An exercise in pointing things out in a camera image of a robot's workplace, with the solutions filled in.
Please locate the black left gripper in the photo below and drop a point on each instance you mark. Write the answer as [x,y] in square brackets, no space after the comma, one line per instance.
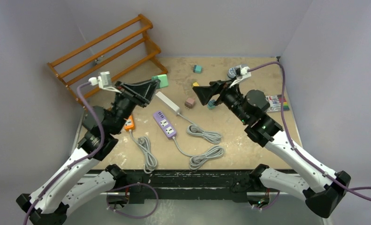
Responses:
[141,93]

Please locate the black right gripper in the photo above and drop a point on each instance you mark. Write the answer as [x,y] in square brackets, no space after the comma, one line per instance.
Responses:
[205,93]

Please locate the green charger plug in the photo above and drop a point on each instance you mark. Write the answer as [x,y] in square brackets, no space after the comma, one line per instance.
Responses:
[163,81]

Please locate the purple power strip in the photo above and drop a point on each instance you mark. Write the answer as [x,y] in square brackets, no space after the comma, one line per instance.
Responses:
[165,125]

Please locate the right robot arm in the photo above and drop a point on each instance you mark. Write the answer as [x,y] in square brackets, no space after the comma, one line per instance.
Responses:
[317,185]

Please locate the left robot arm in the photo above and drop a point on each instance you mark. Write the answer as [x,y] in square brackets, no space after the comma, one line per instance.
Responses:
[61,195]

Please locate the dark blue charger plug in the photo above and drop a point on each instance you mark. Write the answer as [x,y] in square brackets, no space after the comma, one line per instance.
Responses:
[211,104]

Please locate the pink charger plug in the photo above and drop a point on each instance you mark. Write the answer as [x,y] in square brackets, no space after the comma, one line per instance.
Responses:
[190,102]

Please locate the teal charger plug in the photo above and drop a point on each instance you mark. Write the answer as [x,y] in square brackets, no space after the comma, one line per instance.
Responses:
[197,69]

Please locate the wooden shoe rack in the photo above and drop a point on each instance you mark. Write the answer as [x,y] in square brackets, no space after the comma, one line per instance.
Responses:
[152,50]

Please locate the white power strip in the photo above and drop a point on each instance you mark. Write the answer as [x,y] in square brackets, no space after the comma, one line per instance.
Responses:
[174,107]

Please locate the round blue white jar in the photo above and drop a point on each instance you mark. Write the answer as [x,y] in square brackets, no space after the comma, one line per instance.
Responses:
[232,72]

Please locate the orange power strip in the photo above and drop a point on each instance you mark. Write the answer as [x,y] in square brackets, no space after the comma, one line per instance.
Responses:
[129,124]

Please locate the coloured marker pen set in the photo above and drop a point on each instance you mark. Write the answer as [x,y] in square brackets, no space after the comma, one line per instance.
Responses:
[275,102]

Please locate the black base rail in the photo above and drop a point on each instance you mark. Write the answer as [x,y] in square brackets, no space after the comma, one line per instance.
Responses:
[233,185]

